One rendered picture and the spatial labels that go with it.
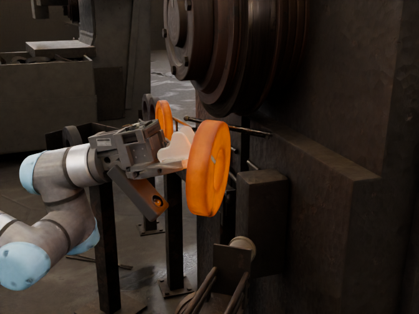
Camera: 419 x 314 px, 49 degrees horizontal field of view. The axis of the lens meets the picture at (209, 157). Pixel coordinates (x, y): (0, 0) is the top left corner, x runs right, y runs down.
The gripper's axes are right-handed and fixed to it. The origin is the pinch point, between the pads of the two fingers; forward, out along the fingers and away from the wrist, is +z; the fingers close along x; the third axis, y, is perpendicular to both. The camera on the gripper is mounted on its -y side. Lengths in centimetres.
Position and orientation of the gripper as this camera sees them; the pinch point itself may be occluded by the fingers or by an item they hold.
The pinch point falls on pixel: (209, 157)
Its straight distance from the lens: 74.2
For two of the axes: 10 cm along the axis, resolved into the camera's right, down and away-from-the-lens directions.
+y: -2.4, -9.4, -2.4
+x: 2.9, -3.1, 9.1
